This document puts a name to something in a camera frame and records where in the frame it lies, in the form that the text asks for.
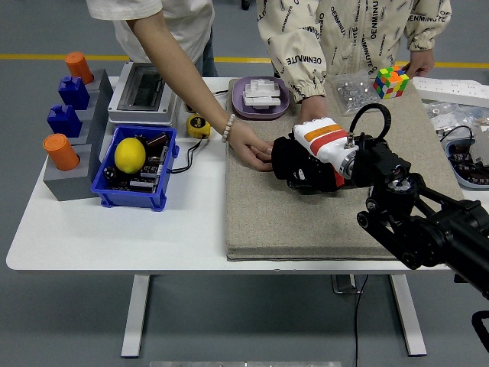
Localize person's left hand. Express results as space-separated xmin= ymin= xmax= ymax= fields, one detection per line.
xmin=401 ymin=48 xmax=436 ymax=80

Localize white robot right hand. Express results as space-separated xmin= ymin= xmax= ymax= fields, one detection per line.
xmin=286 ymin=117 xmax=356 ymax=189

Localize person's right hand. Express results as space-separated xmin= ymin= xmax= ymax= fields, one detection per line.
xmin=228 ymin=121 xmax=275 ymax=172
xmin=299 ymin=94 xmax=332 ymax=125

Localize colourful puzzle cube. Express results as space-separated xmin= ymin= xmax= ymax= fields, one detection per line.
xmin=372 ymin=65 xmax=410 ymax=100

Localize purple tray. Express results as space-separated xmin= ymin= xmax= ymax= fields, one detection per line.
xmin=232 ymin=76 xmax=290 ymax=121

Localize white power strip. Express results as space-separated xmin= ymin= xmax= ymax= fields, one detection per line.
xmin=412 ymin=76 xmax=489 ymax=108

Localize clear bag metal nuts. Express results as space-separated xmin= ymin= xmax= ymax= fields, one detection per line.
xmin=329 ymin=74 xmax=387 ymax=117

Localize yellow tape measure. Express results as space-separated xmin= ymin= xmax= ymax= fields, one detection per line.
xmin=186 ymin=113 xmax=212 ymax=138

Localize clear bags of washers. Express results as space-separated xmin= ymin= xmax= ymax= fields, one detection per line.
xmin=422 ymin=99 xmax=489 ymax=133

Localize person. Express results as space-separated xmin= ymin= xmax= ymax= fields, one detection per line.
xmin=256 ymin=0 xmax=452 ymax=104
xmin=86 ymin=0 xmax=219 ymax=77

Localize beige mat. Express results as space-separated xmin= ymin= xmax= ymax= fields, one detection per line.
xmin=224 ymin=78 xmax=465 ymax=262

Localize brown cylinder capacitor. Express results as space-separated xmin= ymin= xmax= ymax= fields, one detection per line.
xmin=146 ymin=132 xmax=170 ymax=148

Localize dark circuit board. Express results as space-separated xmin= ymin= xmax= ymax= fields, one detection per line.
xmin=112 ymin=144 xmax=171 ymax=192

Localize grey circuit breaker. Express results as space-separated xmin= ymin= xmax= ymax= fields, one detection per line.
xmin=471 ymin=125 xmax=489 ymax=167

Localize circuit boards with capacitors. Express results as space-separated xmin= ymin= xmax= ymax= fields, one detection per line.
xmin=449 ymin=143 xmax=489 ymax=184

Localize yellow lemon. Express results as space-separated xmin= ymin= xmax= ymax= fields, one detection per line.
xmin=114 ymin=138 xmax=147 ymax=175

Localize light blue tray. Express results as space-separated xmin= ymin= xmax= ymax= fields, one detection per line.
xmin=442 ymin=138 xmax=489 ymax=190

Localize blue plastic bin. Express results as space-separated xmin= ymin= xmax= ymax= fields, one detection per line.
xmin=90 ymin=125 xmax=180 ymax=213

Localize blue block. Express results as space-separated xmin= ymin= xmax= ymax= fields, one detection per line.
xmin=47 ymin=104 xmax=83 ymax=138
xmin=57 ymin=75 xmax=91 ymax=111

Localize grey stepped holder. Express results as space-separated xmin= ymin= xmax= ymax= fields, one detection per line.
xmin=42 ymin=67 xmax=115 ymax=202

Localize orange cylinder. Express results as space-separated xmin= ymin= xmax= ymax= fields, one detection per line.
xmin=42 ymin=133 xmax=80 ymax=172
xmin=64 ymin=51 xmax=94 ymax=85

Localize white table leg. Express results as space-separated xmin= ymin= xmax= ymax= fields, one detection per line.
xmin=389 ymin=274 xmax=427 ymax=357
xmin=121 ymin=274 xmax=152 ymax=359

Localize white bead bracelet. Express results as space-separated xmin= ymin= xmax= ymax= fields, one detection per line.
xmin=221 ymin=112 xmax=237 ymax=144

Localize white switch parts stack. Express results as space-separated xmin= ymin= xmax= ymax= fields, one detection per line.
xmin=241 ymin=77 xmax=283 ymax=111

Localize black wire pair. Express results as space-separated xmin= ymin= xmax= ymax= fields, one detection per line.
xmin=167 ymin=136 xmax=203 ymax=174

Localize black looped cable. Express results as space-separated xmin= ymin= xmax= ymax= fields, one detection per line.
xmin=439 ymin=125 xmax=477 ymax=145

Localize grey white enclosure box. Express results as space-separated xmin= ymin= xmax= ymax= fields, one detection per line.
xmin=107 ymin=61 xmax=180 ymax=128

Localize metal floor bracket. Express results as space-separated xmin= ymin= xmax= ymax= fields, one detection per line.
xmin=331 ymin=274 xmax=364 ymax=294

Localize black floor cable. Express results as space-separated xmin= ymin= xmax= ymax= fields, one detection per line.
xmin=353 ymin=274 xmax=370 ymax=367

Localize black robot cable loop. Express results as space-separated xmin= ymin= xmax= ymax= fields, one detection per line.
xmin=471 ymin=310 xmax=489 ymax=353

